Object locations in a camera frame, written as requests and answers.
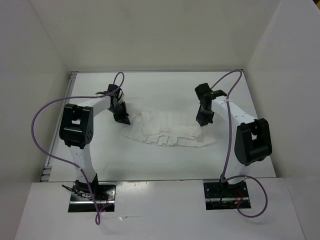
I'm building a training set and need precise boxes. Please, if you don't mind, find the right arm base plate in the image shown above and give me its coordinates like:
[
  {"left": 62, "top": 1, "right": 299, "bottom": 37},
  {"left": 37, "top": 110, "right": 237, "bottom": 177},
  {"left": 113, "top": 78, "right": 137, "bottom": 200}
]
[{"left": 203, "top": 180, "right": 251, "bottom": 211}]

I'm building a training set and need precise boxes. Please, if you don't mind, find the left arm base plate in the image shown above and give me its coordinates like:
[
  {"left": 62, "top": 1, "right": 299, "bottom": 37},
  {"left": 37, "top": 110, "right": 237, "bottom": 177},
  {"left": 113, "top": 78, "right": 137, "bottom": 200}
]
[{"left": 61, "top": 182, "right": 116, "bottom": 213}]

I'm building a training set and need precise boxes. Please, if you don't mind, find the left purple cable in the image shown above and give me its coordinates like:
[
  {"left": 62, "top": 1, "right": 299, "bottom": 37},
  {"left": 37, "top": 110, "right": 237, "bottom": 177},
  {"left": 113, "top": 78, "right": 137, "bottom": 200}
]
[{"left": 31, "top": 71, "right": 126, "bottom": 226}]

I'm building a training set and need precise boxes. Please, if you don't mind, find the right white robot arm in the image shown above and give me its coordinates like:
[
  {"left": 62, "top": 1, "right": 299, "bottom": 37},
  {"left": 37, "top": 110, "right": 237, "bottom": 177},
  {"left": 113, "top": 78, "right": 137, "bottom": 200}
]
[{"left": 195, "top": 83, "right": 272, "bottom": 197}]

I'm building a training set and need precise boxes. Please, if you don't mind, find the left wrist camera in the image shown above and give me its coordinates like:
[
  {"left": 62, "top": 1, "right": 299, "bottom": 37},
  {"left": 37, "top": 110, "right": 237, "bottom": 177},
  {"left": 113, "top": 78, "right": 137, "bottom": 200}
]
[{"left": 117, "top": 91, "right": 125, "bottom": 104}]

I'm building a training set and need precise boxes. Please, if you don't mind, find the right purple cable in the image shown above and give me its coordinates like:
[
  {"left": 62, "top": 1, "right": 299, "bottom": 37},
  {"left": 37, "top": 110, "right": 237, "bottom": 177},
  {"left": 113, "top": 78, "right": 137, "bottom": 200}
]
[{"left": 211, "top": 69, "right": 270, "bottom": 219}]

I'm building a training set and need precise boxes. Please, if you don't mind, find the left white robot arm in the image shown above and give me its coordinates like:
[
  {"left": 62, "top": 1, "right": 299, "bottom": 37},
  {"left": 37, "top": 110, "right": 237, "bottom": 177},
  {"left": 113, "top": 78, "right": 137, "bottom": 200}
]
[{"left": 59, "top": 84, "right": 131, "bottom": 200}]

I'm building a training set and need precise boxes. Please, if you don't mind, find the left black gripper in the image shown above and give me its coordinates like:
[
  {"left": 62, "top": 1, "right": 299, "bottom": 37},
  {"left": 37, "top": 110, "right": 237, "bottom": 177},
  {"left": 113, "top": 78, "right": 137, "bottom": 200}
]
[{"left": 107, "top": 101, "right": 130, "bottom": 125}]

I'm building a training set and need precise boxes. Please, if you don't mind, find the white pleated skirt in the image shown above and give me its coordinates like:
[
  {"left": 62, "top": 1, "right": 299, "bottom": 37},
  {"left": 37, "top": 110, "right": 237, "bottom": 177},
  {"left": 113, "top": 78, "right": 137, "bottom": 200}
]
[{"left": 121, "top": 110, "right": 217, "bottom": 148}]

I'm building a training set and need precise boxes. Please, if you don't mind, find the purple cable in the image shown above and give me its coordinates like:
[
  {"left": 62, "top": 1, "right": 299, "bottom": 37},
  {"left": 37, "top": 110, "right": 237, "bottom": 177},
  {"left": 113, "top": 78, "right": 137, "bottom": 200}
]
[
  {"left": 211, "top": 69, "right": 270, "bottom": 219},
  {"left": 31, "top": 71, "right": 126, "bottom": 226}
]

